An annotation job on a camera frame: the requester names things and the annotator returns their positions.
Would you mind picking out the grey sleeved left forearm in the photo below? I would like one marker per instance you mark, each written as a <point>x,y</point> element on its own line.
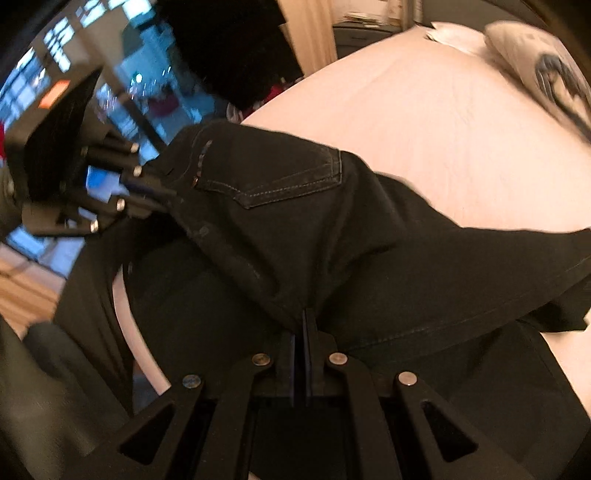
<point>55,406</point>

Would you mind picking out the grey bedside table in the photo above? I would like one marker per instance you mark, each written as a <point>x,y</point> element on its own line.
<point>351,37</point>

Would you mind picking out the cream curtain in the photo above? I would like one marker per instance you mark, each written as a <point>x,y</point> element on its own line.
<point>309,25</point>

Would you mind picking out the black denim pants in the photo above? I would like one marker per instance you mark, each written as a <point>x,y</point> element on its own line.
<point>264,227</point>

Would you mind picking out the black garment on stand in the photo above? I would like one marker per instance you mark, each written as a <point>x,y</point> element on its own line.
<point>236,50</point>

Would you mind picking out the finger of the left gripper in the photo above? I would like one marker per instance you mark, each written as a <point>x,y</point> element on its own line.
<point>92,215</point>
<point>144,180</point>

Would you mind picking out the white pillow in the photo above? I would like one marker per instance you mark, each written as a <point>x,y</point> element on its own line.
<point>460,37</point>

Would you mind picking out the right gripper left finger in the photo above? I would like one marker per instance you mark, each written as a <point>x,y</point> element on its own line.
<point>206,427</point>

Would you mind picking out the cream and blue duvet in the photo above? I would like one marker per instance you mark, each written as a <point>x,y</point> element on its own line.
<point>547,70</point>

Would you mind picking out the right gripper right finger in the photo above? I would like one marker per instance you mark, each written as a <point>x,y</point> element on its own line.
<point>402,429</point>

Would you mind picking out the items on bedside table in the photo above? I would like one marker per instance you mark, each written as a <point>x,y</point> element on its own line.
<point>372,20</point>

